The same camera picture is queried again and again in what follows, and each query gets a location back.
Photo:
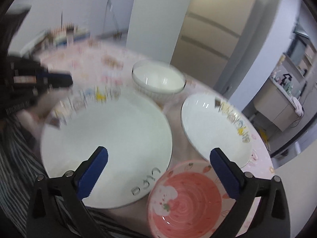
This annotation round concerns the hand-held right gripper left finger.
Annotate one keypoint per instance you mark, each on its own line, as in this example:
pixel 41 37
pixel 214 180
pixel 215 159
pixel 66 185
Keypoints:
pixel 95 171

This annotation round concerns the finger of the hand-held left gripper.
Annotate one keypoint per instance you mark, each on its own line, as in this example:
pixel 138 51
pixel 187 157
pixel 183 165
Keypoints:
pixel 59 80

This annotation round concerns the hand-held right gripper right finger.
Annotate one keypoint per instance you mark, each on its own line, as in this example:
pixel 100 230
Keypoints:
pixel 225 176

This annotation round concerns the large white plate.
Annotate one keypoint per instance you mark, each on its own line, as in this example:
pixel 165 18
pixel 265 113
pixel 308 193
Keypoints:
pixel 111 133

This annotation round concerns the pink strawberry bowl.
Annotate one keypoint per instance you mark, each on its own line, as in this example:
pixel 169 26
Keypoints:
pixel 193 203

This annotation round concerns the small white printed plate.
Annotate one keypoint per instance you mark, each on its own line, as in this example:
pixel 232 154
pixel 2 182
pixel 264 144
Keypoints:
pixel 208 129

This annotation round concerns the white bowl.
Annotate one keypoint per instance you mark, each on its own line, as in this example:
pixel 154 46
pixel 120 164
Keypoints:
pixel 158 79

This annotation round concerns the person's left hand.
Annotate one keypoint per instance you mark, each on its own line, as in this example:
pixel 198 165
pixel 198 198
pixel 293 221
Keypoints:
pixel 32 119

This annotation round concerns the pink printed tablecloth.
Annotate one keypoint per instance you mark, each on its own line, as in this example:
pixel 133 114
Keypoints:
pixel 81 62

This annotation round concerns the pile of packets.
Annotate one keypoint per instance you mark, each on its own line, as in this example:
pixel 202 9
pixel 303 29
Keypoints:
pixel 64 36

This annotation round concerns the cardboard box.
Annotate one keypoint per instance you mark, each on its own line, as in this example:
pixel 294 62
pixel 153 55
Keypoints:
pixel 263 135

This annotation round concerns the striped shirt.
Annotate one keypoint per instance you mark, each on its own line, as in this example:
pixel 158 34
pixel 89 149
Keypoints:
pixel 14 178

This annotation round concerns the beige vanity cabinet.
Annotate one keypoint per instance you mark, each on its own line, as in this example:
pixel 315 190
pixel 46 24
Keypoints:
pixel 275 104

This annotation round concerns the white towel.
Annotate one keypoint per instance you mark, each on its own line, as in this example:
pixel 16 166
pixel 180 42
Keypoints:
pixel 298 106

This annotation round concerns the beige refrigerator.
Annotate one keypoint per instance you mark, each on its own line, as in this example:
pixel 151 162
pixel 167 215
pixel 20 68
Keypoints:
pixel 210 29

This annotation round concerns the mirror cabinet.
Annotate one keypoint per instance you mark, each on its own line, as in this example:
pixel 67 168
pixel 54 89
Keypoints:
pixel 301 47

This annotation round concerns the leaning metal rail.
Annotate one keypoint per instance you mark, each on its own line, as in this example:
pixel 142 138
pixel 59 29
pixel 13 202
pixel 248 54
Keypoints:
pixel 111 14

